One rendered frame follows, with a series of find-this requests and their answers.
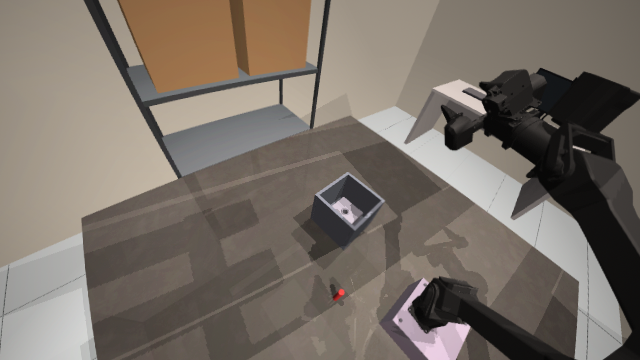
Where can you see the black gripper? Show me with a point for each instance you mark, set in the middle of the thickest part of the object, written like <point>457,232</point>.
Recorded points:
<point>459,129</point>

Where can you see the red peg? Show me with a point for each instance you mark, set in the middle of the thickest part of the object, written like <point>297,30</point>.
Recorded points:
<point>338,295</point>

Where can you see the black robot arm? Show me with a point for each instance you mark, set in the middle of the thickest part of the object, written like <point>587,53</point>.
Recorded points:
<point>590,186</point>

